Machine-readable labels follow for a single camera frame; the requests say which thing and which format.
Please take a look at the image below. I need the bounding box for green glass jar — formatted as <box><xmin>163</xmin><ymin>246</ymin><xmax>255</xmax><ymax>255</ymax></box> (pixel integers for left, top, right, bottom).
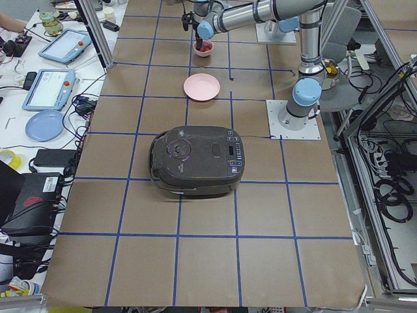
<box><xmin>39</xmin><ymin>12</ymin><xmax>63</xmax><ymax>37</ymax></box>

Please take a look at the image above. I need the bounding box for teach pendant tablet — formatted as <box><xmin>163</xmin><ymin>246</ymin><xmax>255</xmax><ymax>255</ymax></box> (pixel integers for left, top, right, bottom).
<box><xmin>22</xmin><ymin>68</ymin><xmax>76</xmax><ymax>112</ymax></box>
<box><xmin>38</xmin><ymin>29</ymin><xmax>92</xmax><ymax>65</ymax></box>

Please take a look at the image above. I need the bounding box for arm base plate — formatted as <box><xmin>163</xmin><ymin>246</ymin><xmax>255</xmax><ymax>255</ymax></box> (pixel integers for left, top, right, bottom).
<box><xmin>266</xmin><ymin>100</ymin><xmax>321</xmax><ymax>140</ymax></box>
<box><xmin>255</xmin><ymin>21</ymin><xmax>298</xmax><ymax>45</ymax></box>

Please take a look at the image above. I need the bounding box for aluminium frame post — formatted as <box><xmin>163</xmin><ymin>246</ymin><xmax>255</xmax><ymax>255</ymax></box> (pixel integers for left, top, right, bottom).
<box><xmin>75</xmin><ymin>0</ymin><xmax>114</xmax><ymax>69</ymax></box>

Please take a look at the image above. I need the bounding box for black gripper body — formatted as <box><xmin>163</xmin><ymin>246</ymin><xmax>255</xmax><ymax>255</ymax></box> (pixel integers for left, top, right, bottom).
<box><xmin>195</xmin><ymin>29</ymin><xmax>203</xmax><ymax>41</ymax></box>

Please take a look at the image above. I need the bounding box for dark grey rice cooker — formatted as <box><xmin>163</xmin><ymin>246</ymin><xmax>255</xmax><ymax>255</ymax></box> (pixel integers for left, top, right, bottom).
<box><xmin>148</xmin><ymin>126</ymin><xmax>245</xmax><ymax>196</ymax></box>

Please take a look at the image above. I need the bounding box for blue plate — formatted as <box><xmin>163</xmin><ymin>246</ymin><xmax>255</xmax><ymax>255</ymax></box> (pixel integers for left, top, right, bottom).
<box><xmin>25</xmin><ymin>110</ymin><xmax>63</xmax><ymax>142</ymax></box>

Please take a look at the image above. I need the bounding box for grey office chair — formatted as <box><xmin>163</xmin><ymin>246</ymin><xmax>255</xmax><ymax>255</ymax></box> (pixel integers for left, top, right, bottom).
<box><xmin>319</xmin><ymin>7</ymin><xmax>361</xmax><ymax>112</ymax></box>

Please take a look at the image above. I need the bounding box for black computer box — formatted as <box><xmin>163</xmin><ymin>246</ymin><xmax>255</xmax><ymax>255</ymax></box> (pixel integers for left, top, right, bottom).
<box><xmin>1</xmin><ymin>172</ymin><xmax>63</xmax><ymax>236</ymax></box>

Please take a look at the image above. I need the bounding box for black power adapter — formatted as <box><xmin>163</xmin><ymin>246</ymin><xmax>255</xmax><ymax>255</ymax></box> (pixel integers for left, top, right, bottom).
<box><xmin>33</xmin><ymin>149</ymin><xmax>76</xmax><ymax>168</ymax></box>

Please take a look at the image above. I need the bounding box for yellow tape roll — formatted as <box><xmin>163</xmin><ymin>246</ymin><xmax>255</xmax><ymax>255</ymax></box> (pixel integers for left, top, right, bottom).
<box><xmin>0</xmin><ymin>149</ymin><xmax>22</xmax><ymax>170</ymax></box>

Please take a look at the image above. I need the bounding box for near teach pendant tablet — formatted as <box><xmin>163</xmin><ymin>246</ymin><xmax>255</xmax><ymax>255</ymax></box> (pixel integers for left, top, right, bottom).
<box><xmin>22</xmin><ymin>68</ymin><xmax>76</xmax><ymax>112</ymax></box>

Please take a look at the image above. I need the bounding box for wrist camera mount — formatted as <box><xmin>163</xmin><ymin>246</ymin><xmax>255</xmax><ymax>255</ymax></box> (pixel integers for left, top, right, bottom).
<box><xmin>181</xmin><ymin>11</ymin><xmax>195</xmax><ymax>31</ymax></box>

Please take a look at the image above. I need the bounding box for steel pot with yellow contents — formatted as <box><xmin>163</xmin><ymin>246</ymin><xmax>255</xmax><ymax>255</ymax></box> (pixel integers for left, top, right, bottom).
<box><xmin>322</xmin><ymin>59</ymin><xmax>339</xmax><ymax>91</ymax></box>

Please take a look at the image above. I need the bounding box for pink bowl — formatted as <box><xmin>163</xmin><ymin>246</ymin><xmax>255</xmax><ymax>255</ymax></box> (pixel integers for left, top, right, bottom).
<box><xmin>193</xmin><ymin>40</ymin><xmax>214</xmax><ymax>57</ymax></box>

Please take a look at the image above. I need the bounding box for far teach pendant tablet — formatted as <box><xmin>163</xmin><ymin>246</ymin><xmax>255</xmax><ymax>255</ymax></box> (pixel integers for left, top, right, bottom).
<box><xmin>38</xmin><ymin>29</ymin><xmax>92</xmax><ymax>65</ymax></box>

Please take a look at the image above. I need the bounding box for pink plate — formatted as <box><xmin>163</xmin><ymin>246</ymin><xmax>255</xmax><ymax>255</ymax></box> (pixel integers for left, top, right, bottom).
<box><xmin>183</xmin><ymin>73</ymin><xmax>220</xmax><ymax>102</ymax></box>

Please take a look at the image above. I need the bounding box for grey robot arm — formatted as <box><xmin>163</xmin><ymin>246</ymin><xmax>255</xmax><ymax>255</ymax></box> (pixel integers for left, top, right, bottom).
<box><xmin>190</xmin><ymin>1</ymin><xmax>327</xmax><ymax>82</ymax></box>
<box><xmin>266</xmin><ymin>16</ymin><xmax>300</xmax><ymax>37</ymax></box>

